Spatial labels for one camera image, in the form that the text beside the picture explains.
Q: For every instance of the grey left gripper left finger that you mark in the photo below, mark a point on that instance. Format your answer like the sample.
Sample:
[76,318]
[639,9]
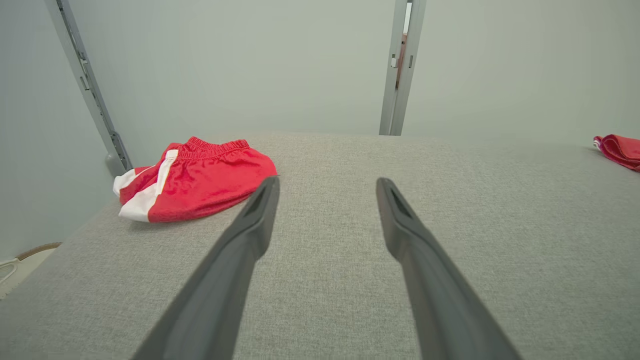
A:
[215,300]

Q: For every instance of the grey partition post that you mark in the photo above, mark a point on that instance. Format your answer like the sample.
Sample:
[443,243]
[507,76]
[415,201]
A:
[87,80]
[400,95]

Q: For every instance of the red shorts white side panels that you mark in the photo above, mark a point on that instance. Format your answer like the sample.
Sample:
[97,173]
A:
[210,185]

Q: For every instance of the red basketball jersey number 23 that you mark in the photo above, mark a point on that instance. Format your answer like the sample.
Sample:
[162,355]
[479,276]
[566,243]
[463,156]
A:
[622,150]

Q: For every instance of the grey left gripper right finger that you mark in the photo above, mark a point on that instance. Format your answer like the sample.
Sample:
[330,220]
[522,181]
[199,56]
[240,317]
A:
[440,300]

